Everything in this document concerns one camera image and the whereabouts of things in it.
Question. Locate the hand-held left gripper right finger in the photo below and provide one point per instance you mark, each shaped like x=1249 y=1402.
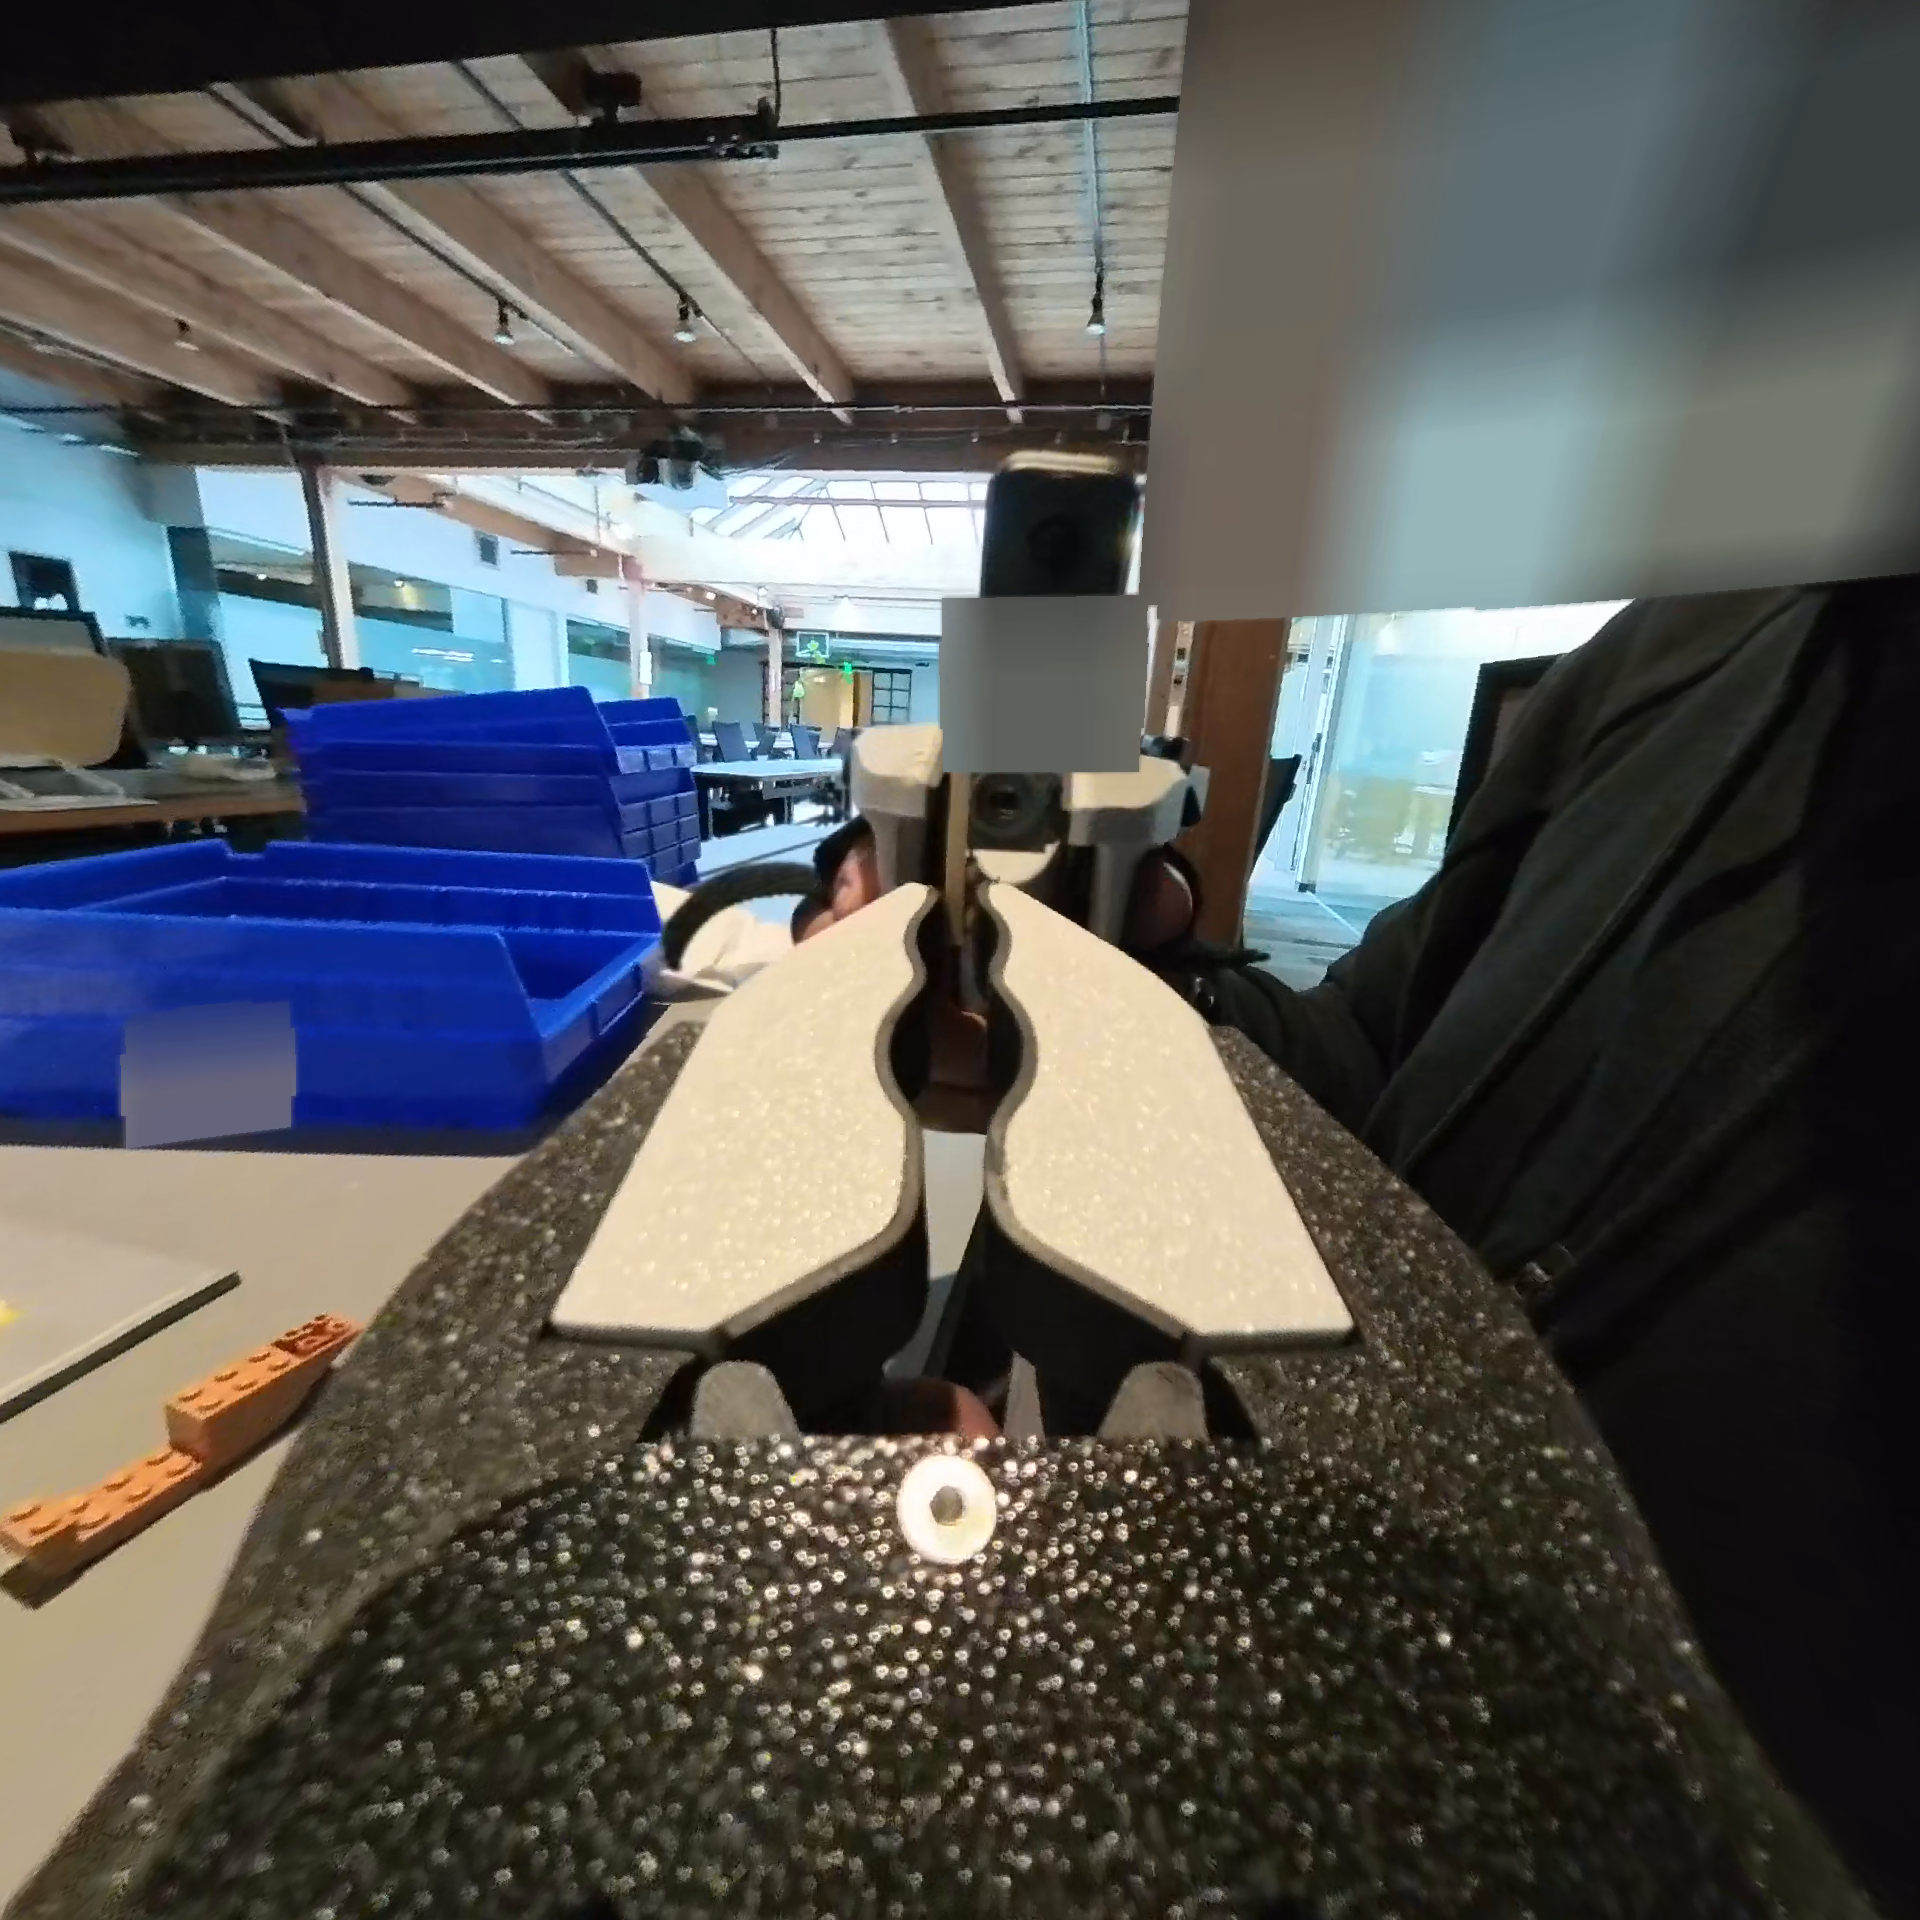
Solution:
x=1153 y=1154

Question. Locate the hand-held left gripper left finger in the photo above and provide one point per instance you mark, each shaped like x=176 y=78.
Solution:
x=748 y=1141

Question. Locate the blue plastic bin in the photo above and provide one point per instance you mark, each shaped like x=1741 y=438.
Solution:
x=374 y=931

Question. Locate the person's right forearm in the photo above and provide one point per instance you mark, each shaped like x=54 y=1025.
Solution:
x=1303 y=1034

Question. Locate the grey desk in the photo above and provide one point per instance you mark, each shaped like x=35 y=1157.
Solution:
x=343 y=1216

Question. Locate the person's right hand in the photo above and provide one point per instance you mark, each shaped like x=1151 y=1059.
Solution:
x=845 y=894

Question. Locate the crumpled white paper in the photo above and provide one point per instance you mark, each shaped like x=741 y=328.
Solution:
x=735 y=947

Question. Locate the wooden pillar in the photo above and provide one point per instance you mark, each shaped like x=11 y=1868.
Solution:
x=1231 y=780

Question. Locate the stack of blue bins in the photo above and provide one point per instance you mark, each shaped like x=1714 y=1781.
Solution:
x=450 y=780

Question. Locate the person in dark jacket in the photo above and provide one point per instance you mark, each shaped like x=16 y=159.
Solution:
x=1651 y=975

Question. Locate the orange brick assembly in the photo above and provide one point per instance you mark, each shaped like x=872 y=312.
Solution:
x=223 y=1402

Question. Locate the grey instruction booklet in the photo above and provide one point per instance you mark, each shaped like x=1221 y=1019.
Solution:
x=88 y=1305

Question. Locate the wooden office table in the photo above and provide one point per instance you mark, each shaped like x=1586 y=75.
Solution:
x=151 y=808

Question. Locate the black ceiling pipe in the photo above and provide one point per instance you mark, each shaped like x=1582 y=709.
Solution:
x=450 y=156

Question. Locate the black dome ceiling camera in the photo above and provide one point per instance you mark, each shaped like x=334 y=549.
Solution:
x=678 y=460

